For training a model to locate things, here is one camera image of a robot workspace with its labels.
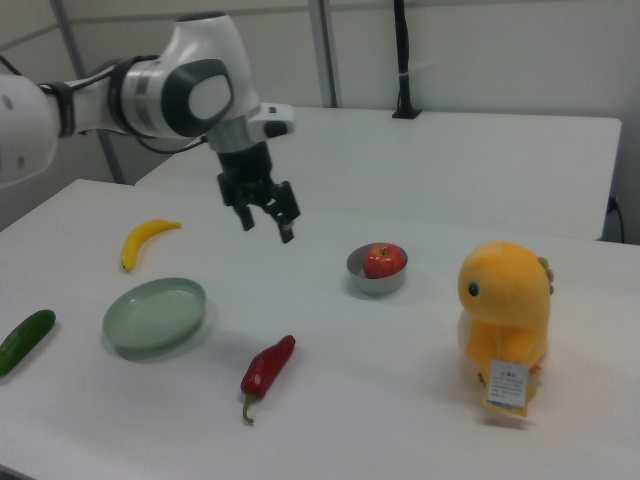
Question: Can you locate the red chili pepper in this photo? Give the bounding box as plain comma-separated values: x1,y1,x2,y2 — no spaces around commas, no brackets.
240,334,297,426

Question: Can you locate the black wall cable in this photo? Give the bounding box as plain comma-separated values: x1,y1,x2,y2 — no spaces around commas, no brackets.
605,193,627,243

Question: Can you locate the orange plush toy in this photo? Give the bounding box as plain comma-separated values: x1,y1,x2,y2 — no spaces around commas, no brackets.
456,240,558,387

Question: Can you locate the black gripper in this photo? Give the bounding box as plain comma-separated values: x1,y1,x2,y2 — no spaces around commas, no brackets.
215,142,303,246

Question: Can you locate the yellow banana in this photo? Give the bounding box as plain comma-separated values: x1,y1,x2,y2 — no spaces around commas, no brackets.
119,218,183,275

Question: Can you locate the red apple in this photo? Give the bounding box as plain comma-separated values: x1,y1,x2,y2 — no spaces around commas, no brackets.
362,242,406,280

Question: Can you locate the white paper tag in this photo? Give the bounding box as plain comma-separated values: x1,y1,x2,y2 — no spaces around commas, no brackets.
487,359,531,406

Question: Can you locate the black pole with white band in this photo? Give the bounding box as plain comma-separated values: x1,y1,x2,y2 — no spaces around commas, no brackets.
390,0,423,121

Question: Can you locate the grey small bowl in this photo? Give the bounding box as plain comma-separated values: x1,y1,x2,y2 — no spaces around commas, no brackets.
346,243,410,297

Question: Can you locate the green cucumber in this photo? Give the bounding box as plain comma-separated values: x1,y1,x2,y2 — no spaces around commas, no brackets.
0,308,58,378

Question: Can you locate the pale green plate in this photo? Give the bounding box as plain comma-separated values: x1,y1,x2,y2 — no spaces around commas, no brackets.
101,277,208,353

